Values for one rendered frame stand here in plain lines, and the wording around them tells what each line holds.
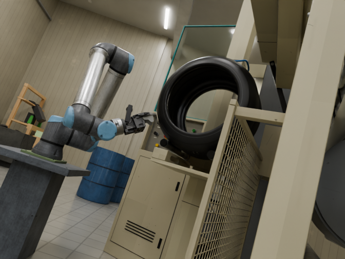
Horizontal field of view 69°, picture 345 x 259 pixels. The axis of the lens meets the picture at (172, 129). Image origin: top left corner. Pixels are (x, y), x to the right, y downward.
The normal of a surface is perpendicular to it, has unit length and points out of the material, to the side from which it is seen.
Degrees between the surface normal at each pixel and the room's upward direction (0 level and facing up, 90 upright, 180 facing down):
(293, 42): 162
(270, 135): 90
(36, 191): 90
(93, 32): 90
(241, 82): 85
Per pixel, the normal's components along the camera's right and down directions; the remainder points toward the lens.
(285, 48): -0.42, 0.79
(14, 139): 0.28, -0.11
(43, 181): 0.08, -0.18
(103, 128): 0.52, 0.02
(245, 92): -0.23, -0.32
